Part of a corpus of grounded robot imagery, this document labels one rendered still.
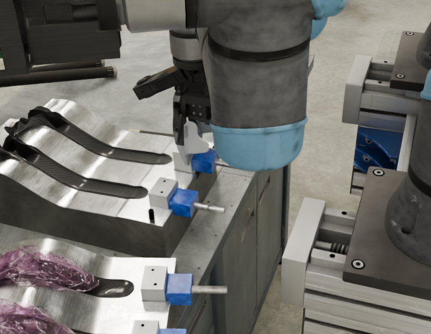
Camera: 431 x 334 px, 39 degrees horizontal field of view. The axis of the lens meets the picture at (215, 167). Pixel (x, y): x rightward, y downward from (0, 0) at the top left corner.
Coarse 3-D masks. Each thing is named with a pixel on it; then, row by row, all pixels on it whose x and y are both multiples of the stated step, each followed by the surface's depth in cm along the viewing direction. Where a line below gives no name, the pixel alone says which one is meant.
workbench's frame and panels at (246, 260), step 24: (288, 168) 191; (264, 192) 170; (288, 192) 199; (240, 216) 148; (264, 216) 174; (240, 240) 152; (264, 240) 180; (216, 264) 131; (240, 264) 157; (264, 264) 187; (240, 288) 162; (264, 288) 194; (192, 312) 125; (216, 312) 140; (240, 312) 167
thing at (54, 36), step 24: (0, 0) 37; (24, 0) 39; (48, 0) 39; (72, 0) 40; (96, 0) 38; (0, 24) 38; (24, 24) 39; (48, 24) 40; (72, 24) 40; (96, 24) 40; (120, 24) 40; (0, 48) 40; (24, 48) 39; (48, 48) 40; (72, 48) 41; (96, 48) 41; (0, 72) 39; (24, 72) 39
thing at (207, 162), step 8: (176, 152) 112; (208, 152) 113; (176, 160) 113; (192, 160) 112; (200, 160) 111; (208, 160) 111; (216, 160) 112; (176, 168) 114; (184, 168) 113; (192, 168) 113; (200, 168) 112; (208, 168) 112
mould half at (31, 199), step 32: (0, 128) 134; (32, 128) 120; (96, 128) 125; (0, 160) 111; (64, 160) 116; (96, 160) 119; (0, 192) 112; (32, 192) 109; (64, 192) 111; (32, 224) 114; (64, 224) 111; (96, 224) 108; (128, 224) 105; (160, 224) 102; (160, 256) 107
